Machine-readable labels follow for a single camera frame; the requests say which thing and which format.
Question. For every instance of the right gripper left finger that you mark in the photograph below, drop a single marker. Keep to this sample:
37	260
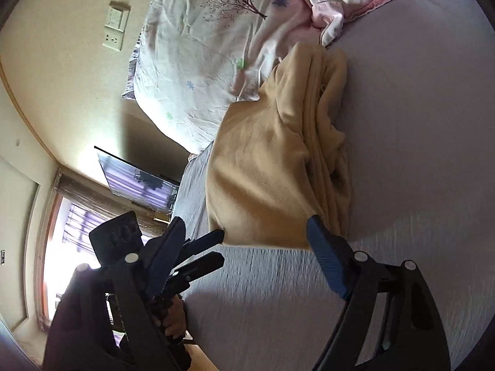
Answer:
104	322

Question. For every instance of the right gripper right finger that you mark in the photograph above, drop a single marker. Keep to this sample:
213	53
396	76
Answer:
411	336

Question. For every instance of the yellow garment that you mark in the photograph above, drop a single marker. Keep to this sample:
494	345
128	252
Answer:
279	160

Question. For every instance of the person's left hand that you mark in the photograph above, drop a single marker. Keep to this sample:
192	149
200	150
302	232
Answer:
170	317

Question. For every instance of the window with curtain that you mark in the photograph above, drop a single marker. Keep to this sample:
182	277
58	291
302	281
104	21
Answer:
75	206

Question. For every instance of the lower pink tree-print pillow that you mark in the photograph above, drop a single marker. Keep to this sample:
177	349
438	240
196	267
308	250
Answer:
194	58

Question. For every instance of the lavender bed sheet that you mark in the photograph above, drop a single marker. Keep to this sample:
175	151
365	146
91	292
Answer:
418	115

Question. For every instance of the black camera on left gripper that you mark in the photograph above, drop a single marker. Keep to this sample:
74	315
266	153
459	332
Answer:
115	238

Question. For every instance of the wall-mounted television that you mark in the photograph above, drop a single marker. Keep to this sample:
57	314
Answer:
142	188

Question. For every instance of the wall switch and socket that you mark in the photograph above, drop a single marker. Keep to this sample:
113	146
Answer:
115	25

